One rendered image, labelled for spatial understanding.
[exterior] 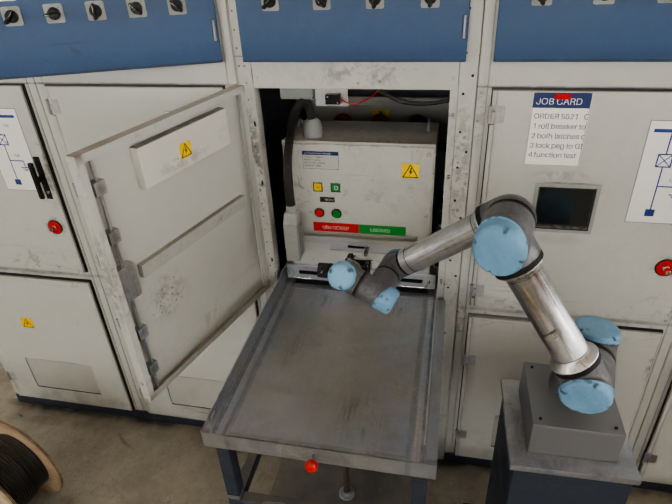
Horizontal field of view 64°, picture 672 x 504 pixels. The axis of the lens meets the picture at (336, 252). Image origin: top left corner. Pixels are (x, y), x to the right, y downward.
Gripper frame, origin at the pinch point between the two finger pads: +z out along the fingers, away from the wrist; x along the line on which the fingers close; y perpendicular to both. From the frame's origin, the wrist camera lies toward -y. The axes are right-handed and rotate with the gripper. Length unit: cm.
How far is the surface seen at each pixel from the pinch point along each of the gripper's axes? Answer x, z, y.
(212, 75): 56, -20, -43
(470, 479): -87, 53, 46
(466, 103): 50, -16, 32
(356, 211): 18.6, 6.5, -1.3
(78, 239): 2, 12, -109
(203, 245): 4.8, -19.0, -43.9
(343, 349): -25.1, -8.4, -0.3
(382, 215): 17.7, 6.9, 7.5
